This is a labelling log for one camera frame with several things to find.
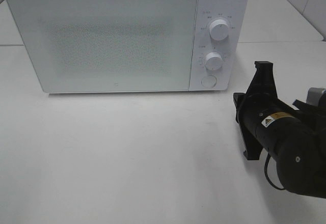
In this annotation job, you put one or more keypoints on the white microwave oven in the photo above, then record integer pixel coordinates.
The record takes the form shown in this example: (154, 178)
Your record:
(221, 5)

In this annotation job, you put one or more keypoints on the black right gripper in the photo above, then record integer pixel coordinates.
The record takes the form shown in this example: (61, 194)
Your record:
(253, 107)

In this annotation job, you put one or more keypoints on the white microwave door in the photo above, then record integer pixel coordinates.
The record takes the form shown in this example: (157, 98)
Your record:
(91, 46)

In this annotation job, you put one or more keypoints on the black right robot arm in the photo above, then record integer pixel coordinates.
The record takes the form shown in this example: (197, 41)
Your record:
(293, 136)

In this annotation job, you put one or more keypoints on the round white door release button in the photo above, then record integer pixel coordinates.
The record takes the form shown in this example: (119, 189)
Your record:
(209, 81)

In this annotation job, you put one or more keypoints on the white microwave knob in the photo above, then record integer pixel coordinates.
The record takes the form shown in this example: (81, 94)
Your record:
(213, 61)
(219, 29)

